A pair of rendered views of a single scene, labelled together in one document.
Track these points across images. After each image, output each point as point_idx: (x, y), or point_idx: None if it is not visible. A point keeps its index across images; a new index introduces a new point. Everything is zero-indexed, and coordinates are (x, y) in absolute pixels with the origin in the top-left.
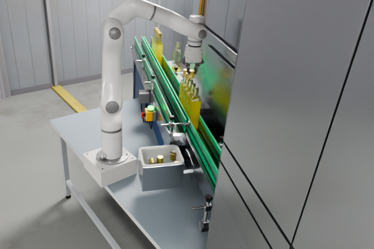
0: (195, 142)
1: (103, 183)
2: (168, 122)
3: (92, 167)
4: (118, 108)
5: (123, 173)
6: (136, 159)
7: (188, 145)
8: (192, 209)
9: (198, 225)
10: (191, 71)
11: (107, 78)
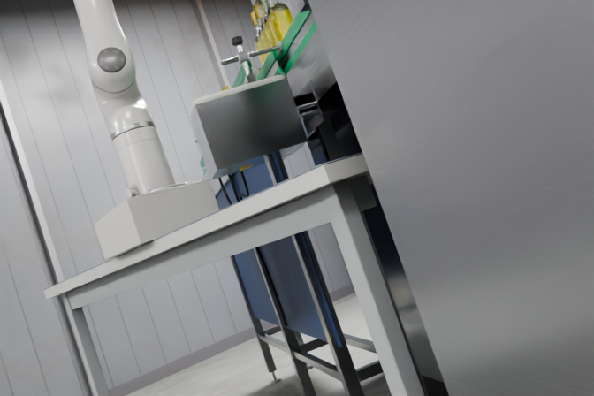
0: (296, 49)
1: (141, 232)
2: (236, 56)
3: (114, 221)
4: (124, 58)
5: (186, 212)
6: (208, 180)
7: (293, 79)
8: None
9: (299, 7)
10: None
11: (89, 19)
